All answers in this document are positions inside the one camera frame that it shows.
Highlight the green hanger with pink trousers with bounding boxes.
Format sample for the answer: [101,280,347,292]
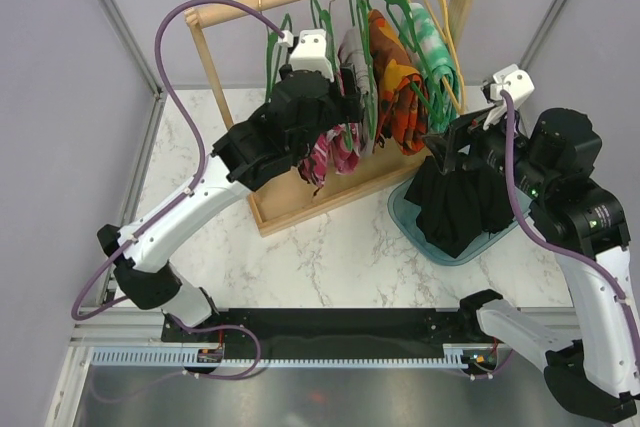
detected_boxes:
[310,0,359,158]

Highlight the grey trousers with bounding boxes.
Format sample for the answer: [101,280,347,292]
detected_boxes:
[338,27,378,157]

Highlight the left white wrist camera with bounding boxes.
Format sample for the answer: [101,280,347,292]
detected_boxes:
[277,29,334,82]

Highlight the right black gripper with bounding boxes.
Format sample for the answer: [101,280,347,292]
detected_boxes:
[423,95,553,198]

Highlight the green white tie-dye trousers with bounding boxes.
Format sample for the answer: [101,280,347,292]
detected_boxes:
[401,3,460,133]

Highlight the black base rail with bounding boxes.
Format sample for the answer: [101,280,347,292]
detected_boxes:
[161,308,511,379]

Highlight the orange patterned trousers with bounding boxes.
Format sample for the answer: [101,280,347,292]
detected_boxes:
[368,9,428,155]

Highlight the wooden clothes rack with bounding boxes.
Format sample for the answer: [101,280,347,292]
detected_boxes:
[181,0,490,238]

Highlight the green hanger with black trousers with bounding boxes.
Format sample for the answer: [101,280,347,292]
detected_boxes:
[264,12,292,102]

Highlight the black trousers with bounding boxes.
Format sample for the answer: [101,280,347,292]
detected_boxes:
[405,156,514,258]

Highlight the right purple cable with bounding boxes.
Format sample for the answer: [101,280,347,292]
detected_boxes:
[499,91,640,348]

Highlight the blue transparent plastic bin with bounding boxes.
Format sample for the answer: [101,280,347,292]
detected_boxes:
[387,179,518,267]

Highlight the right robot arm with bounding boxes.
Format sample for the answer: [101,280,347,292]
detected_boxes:
[425,108,639,425]

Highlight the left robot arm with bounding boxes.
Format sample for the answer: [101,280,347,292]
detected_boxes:
[98,66,362,341]

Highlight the yellow hanger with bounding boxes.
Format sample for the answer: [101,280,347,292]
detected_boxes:
[408,0,466,116]

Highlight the green hanger with tie-dye trousers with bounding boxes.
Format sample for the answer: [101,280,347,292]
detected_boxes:
[389,0,435,92]

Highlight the pink camouflage trousers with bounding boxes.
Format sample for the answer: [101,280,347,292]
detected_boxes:
[297,122,361,196]

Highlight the green hanger with orange trousers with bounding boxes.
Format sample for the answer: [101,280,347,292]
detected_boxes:
[366,0,427,110]

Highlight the green hanger with grey trousers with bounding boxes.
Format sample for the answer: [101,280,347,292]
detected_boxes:
[349,0,378,156]

